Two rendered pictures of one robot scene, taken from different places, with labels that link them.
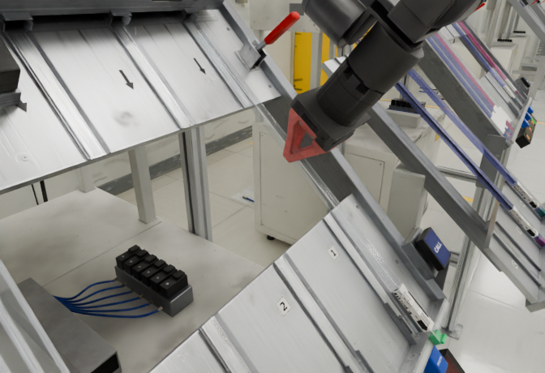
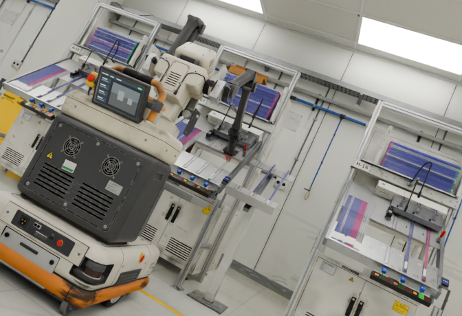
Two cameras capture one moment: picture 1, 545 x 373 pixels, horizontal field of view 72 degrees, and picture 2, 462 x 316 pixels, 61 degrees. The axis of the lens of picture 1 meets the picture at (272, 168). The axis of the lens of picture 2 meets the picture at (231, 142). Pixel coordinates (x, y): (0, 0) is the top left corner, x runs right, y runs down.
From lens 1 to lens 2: 2.84 m
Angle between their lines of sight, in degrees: 77
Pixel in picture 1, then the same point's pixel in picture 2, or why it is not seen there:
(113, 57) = (223, 143)
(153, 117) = (218, 148)
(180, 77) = not seen: hidden behind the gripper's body
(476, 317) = not seen: outside the picture
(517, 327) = not seen: outside the picture
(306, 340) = (199, 165)
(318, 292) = (207, 167)
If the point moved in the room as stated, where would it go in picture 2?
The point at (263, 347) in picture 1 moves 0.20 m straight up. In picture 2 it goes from (196, 161) to (208, 137)
